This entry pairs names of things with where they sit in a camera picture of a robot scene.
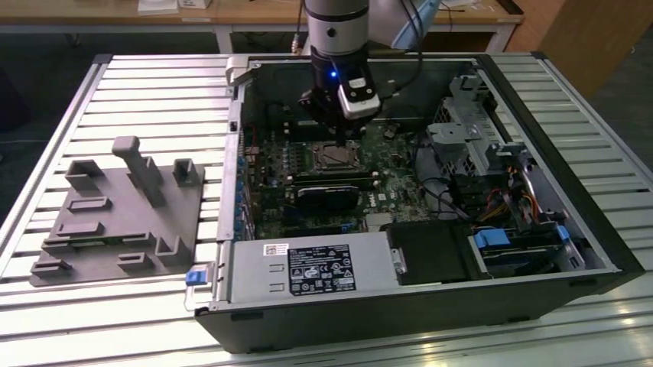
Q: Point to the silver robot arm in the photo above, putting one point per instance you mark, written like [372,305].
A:
[334,23]

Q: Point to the CPU socket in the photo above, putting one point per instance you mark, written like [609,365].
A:
[312,168]

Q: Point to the black RAM stick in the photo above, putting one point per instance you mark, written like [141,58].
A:
[305,123]
[331,174]
[331,181]

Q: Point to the metal drive cage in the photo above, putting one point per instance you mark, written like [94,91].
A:
[454,137]

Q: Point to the white box with black print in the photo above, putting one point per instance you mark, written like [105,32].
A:
[195,4]

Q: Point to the black graphics card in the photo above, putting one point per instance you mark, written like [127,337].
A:
[326,199]

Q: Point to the green motherboard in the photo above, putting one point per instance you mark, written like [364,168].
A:
[398,191]

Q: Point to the silver chipset heatsink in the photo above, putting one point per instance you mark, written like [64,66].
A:
[380,221]

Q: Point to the wooden desk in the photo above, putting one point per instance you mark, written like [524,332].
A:
[101,17]

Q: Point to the black drive box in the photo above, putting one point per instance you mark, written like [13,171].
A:
[432,252]

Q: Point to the grey parts rack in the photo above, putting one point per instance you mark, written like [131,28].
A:
[127,214]

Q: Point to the wooden cabinet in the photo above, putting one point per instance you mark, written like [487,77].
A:
[586,38]

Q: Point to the grey power supply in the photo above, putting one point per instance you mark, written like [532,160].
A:
[255,275]

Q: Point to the hard disk in blue carrier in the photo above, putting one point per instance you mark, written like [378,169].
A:
[488,239]

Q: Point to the blue case latch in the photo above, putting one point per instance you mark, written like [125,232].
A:
[197,277]

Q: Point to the small blue bay clip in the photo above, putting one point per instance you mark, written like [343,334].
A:
[562,234]

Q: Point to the black PC case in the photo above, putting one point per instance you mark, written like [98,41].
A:
[356,321]

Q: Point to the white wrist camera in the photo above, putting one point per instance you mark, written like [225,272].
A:
[359,103]

